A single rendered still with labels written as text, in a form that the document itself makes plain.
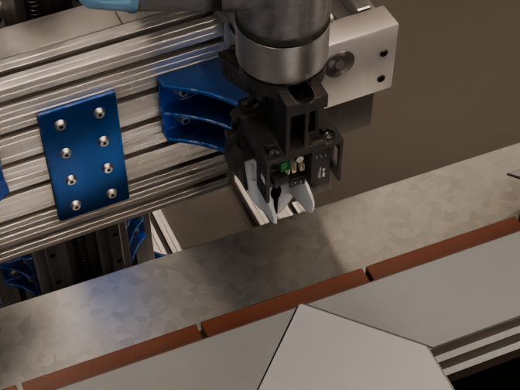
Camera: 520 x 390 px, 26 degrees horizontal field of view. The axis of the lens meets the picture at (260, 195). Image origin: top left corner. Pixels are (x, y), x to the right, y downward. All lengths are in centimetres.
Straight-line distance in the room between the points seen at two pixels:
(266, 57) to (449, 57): 176
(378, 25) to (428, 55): 147
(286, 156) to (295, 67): 9
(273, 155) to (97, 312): 43
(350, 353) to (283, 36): 33
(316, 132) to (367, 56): 24
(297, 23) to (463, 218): 60
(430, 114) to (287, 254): 118
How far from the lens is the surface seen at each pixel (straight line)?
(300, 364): 104
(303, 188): 103
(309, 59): 88
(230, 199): 202
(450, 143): 243
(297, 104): 89
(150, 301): 131
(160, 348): 110
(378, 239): 137
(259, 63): 88
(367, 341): 106
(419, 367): 105
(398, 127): 244
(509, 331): 110
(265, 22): 85
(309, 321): 106
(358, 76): 118
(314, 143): 94
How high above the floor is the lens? 175
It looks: 49 degrees down
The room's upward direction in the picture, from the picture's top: straight up
